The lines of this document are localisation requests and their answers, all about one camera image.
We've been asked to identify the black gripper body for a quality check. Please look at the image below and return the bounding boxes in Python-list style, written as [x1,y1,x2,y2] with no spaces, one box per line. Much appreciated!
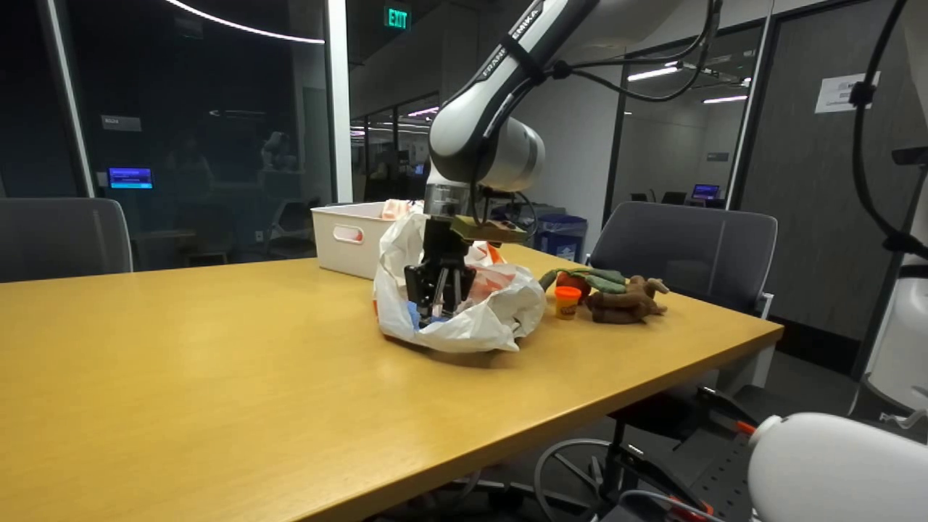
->
[402,215,479,295]

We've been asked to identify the yellow cup with orange lid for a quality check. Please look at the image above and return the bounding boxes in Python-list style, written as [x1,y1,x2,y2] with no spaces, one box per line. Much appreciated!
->
[550,273,587,318]

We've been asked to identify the green cloth item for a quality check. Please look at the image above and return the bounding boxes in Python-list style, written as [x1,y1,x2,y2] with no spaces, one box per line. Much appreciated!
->
[537,263,631,300]

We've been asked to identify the brown plush toy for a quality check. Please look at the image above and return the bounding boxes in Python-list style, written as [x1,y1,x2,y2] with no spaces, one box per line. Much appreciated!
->
[585,273,673,327]

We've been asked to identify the white orange striped plastic bag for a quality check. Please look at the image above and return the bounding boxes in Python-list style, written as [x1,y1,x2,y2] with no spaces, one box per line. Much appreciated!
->
[371,205,550,358]

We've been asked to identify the white storage bin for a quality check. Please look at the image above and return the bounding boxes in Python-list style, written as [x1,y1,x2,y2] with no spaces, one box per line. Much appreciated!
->
[311,200,429,282]

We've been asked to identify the white window pillar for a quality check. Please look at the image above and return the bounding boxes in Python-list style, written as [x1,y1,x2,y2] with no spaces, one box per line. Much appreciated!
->
[321,0,357,205]

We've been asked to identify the grey office chair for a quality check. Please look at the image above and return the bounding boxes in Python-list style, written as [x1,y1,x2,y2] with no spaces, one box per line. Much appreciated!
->
[0,195,135,284]
[585,200,780,318]

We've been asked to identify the glowing blue monitor screen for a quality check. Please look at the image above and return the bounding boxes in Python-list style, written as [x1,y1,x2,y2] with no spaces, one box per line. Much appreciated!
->
[106,165,155,195]

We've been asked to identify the white rounded machine housing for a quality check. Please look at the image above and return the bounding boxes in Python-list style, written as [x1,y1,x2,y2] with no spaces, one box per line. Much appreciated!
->
[746,413,928,522]

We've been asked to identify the white upright machine housing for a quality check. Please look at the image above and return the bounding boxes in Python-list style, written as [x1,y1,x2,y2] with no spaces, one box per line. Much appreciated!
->
[862,256,928,421]

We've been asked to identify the tan wrist camera mount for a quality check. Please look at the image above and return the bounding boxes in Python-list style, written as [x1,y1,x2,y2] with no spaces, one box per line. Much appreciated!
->
[445,211,531,246]

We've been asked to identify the grey floor cable loop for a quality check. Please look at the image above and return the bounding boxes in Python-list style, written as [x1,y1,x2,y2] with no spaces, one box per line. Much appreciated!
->
[531,436,698,522]

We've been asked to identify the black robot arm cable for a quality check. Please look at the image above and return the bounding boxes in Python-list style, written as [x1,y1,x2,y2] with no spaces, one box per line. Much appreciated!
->
[548,0,727,104]

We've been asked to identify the black hanging cable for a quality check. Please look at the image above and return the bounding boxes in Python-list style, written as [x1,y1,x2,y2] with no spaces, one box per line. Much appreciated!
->
[846,0,928,262]

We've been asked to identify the white wall notice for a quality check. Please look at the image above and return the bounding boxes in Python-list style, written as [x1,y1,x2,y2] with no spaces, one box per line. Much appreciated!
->
[811,70,885,117]

